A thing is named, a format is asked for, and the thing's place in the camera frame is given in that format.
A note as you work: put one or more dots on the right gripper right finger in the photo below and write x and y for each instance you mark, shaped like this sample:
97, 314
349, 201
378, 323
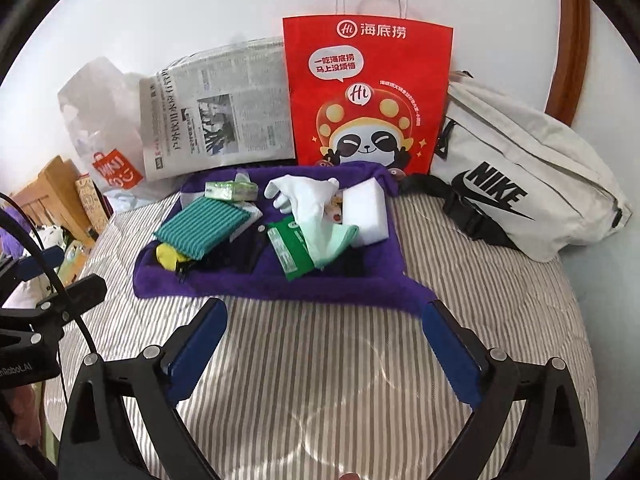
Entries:
550, 441

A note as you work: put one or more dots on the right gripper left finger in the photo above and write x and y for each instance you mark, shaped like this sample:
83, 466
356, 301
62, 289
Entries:
97, 439

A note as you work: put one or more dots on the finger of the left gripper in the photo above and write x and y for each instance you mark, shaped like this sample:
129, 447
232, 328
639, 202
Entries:
33, 266
84, 294

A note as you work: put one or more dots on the yellow mini pouch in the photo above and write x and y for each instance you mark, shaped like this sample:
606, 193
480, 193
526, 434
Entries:
173, 261

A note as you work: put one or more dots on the teal striped cloth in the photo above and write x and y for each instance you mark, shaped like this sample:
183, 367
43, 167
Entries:
201, 226

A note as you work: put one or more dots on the green packet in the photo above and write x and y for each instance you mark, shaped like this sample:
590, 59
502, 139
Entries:
287, 241

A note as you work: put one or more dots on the light green cloth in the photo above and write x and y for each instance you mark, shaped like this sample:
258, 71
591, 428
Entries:
326, 240

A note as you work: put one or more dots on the white sponge block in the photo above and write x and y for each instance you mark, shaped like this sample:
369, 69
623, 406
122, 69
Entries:
364, 206

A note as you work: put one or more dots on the white tissue paper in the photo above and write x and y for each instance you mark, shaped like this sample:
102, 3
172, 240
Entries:
249, 207

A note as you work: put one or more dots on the fruit print wet wipe sachet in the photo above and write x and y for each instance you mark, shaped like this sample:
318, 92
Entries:
334, 209

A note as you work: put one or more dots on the wooden chair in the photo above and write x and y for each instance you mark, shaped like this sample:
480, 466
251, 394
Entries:
51, 199

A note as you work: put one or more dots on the patterned book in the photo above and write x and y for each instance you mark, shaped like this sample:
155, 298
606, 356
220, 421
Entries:
96, 206

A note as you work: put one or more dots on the white Miniso plastic bag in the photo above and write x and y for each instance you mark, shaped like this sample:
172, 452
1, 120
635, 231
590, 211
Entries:
100, 106

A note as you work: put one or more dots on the striped mattress cover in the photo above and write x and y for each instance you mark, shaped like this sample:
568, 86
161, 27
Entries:
302, 390

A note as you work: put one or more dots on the folded newspaper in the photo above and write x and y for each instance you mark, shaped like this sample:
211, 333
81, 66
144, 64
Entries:
217, 108

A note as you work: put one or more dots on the purple towel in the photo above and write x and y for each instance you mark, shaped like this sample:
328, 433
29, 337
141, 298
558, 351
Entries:
372, 276

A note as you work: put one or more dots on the grey Nike waist bag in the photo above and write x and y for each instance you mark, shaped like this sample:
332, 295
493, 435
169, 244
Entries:
514, 177

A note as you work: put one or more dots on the red paper shopping bag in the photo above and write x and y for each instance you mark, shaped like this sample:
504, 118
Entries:
366, 88

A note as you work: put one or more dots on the brown wooden door frame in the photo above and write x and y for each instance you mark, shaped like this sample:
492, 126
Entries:
571, 60

